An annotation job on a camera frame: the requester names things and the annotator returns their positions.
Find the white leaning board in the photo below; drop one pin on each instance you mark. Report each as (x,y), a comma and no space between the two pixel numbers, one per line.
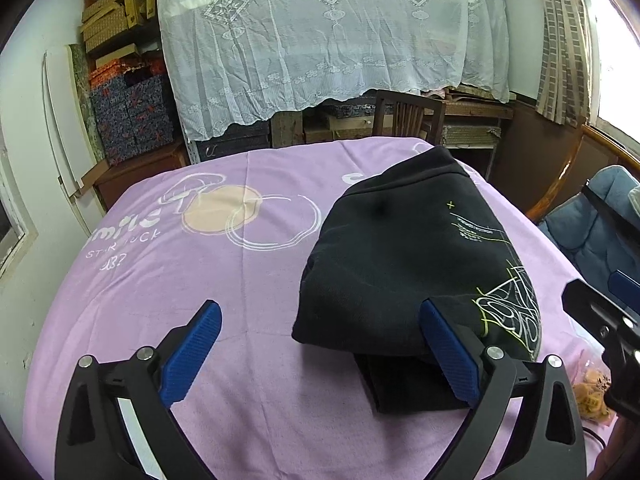
(65,130)

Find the checked beige curtain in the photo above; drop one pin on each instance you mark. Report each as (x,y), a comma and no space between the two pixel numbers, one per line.
(565,40)

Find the clear bag of cookies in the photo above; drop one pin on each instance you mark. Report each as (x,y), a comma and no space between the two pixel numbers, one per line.
(590,395)

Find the stack of woven yellow boxes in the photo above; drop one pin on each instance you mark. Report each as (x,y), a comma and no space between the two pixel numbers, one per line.
(112,15)

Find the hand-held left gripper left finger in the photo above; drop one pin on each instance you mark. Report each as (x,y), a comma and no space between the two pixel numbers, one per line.
(192,355)

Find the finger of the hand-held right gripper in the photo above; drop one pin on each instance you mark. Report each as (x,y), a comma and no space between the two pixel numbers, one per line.
(585,305)
(625,290)

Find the dark storage box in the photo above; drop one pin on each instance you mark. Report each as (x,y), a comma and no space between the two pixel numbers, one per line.
(235,142)

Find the glossy wooden armchair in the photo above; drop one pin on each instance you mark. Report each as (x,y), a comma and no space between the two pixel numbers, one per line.
(575,180)

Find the brown wooden crate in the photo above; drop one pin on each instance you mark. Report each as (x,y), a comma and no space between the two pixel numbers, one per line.
(287,130)

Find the white framed window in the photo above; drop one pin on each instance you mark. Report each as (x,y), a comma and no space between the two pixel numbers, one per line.
(15,230)

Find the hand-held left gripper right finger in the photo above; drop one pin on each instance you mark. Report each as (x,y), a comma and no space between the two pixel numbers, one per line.
(450,352)

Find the low wooden cabinet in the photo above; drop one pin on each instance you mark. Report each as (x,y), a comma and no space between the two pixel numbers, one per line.
(140,175)

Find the purple printed blanket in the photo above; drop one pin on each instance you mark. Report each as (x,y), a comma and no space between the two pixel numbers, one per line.
(150,285)

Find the stack of patterned blue boxes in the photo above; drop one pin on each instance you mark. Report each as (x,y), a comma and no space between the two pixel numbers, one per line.
(132,120)

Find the wooden shelf with woven mats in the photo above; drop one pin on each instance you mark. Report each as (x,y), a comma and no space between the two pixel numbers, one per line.
(472,135)

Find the bright window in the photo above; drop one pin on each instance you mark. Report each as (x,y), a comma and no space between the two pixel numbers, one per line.
(617,60)

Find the green marbled board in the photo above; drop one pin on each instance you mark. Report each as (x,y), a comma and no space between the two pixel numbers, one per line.
(87,105)

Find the blue quilted cushion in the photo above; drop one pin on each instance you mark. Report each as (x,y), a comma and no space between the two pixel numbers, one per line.
(585,240)

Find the dark wooden chair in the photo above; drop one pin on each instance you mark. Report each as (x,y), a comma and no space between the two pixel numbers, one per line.
(405,115)

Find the white lace curtain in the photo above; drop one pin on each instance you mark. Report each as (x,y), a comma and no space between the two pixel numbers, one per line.
(325,35)

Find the black hooded zip jacket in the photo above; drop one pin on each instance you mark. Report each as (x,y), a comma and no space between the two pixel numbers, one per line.
(390,260)

